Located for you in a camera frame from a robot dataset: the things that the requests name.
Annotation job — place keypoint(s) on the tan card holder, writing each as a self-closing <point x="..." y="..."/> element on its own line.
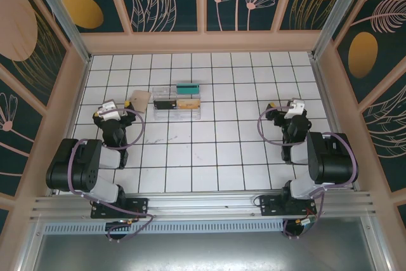
<point x="141" y="101"/>

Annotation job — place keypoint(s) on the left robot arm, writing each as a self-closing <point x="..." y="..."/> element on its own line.
<point x="63" y="172"/>

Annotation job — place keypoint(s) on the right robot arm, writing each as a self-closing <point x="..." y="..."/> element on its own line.
<point x="333" y="160"/>

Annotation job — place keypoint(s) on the black card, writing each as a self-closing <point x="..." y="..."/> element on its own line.
<point x="165" y="104"/>

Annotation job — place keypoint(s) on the clear acrylic card organizer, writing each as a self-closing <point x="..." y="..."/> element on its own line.
<point x="177" y="115"/>

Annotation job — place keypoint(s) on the gold card with print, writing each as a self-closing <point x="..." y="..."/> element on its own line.
<point x="188" y="104"/>

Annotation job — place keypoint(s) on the teal card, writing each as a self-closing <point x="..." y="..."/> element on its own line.
<point x="187" y="89"/>

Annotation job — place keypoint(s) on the grey metal sheet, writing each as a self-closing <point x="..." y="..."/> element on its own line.
<point x="203" y="252"/>

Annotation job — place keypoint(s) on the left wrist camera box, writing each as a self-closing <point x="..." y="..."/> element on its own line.
<point x="108" y="109"/>

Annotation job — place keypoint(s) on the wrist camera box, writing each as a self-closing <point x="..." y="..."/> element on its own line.
<point x="108" y="109"/>
<point x="294" y="108"/>

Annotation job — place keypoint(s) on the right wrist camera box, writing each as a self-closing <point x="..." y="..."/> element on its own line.
<point x="294" y="108"/>

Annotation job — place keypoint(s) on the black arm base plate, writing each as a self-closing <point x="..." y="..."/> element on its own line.
<point x="139" y="207"/>
<point x="269" y="209"/>

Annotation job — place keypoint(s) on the aluminium corner post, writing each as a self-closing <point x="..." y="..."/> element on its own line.
<point x="63" y="14"/>
<point x="339" y="7"/>

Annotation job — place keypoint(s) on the aluminium front rail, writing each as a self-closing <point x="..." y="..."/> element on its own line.
<point x="203" y="207"/>

